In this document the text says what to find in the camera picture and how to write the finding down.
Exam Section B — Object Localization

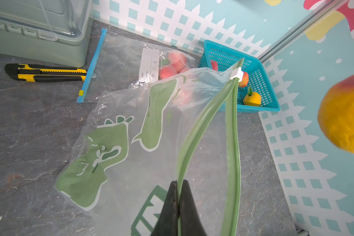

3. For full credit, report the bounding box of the translucent green storage box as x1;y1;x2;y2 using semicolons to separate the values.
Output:
0;1;92;67

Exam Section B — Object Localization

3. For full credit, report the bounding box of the red orange peach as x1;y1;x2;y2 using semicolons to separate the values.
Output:
239;72;249;88

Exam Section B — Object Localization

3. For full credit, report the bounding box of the clear blue zip-top bag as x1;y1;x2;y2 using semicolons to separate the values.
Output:
77;29;196;103

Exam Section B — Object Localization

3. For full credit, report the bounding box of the large pink peach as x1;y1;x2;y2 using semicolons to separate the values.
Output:
180;67;190;73

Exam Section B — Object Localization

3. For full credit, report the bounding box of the yellow black utility knife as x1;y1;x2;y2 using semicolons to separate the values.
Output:
5;64;87;83

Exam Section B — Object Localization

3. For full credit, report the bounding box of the teal plastic basket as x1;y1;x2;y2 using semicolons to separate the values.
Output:
199;40;280;113

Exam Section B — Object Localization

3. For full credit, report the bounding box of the pink peach front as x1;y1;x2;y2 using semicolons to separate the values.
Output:
210;60;219;71

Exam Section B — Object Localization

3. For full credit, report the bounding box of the yellow peach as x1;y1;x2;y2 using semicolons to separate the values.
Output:
243;87;262;107
318;75;354;154

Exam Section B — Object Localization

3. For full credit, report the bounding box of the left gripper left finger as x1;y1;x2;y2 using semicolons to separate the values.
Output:
151;181;179;236

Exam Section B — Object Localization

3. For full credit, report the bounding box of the green zipper bag with coasters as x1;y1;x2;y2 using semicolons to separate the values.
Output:
55;61;243;236

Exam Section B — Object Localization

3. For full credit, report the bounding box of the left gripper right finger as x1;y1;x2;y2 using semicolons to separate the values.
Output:
179;180;207;236

